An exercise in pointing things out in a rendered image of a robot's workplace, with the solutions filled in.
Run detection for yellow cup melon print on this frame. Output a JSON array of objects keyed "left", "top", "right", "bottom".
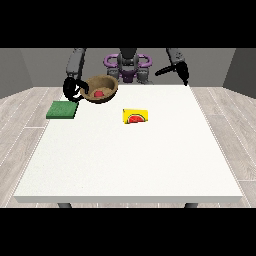
[{"left": 122, "top": 108, "right": 149, "bottom": 126}]

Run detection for grey robot trunk purple rings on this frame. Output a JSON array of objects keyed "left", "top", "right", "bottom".
[{"left": 103, "top": 48, "right": 155, "bottom": 85}]

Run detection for brown wooden bowl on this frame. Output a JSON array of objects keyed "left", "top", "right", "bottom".
[{"left": 79, "top": 74, "right": 120, "bottom": 105}]

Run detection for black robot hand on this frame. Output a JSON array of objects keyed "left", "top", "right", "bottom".
[
  {"left": 62, "top": 76, "right": 90, "bottom": 103},
  {"left": 154, "top": 61, "right": 190, "bottom": 87}
]

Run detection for green square pad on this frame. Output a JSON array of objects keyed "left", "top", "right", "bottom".
[{"left": 45, "top": 101, "right": 79, "bottom": 120}]

